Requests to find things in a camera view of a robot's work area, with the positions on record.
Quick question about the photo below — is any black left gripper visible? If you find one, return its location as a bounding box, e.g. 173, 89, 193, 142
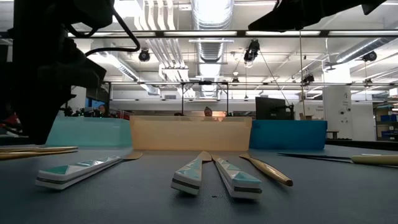
14, 40, 108, 146

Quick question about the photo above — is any white ceiling pipe rack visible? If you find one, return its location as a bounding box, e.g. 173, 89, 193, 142
136, 0, 191, 83

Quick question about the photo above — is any black rig crossbar with lights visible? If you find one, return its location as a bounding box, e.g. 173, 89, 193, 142
67, 30, 398, 39

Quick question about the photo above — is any thin hanging cable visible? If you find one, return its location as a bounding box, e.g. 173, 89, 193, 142
259, 49, 292, 106

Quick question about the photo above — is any mosaic-handled silver utensil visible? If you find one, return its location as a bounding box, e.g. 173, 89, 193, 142
170, 151, 213, 196
211, 154, 263, 200

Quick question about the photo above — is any blue-grey table mat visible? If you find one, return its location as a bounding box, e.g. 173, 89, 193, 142
0, 143, 398, 224

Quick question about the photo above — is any white pillar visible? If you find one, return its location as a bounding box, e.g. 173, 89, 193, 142
322, 85, 353, 141

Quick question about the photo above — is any large black monitor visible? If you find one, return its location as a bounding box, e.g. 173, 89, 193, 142
255, 96, 295, 121

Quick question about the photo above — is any orange translucent plastic bin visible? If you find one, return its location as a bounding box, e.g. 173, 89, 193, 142
129, 115, 253, 152

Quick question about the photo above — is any teal translucent plastic bin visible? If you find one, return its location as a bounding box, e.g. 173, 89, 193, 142
45, 115, 133, 148

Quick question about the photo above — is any cream-handled black utensil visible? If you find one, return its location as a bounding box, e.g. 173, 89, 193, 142
277, 152, 398, 166

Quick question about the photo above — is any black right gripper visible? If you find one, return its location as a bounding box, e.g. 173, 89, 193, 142
248, 0, 387, 32

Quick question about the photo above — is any gold metal spoon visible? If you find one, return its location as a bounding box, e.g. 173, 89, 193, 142
0, 146, 79, 153

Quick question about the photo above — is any blue plastic bin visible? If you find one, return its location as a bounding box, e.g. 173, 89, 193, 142
249, 119, 328, 150

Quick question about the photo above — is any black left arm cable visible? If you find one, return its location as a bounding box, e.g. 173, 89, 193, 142
66, 7, 142, 58

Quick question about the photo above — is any silver ventilation duct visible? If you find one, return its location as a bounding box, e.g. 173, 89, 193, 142
190, 0, 235, 98
335, 37, 398, 65

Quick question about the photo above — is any thin metal pole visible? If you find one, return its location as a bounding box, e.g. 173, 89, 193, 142
298, 30, 307, 119

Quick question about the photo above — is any black background table frame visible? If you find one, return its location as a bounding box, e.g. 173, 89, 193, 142
93, 80, 230, 117

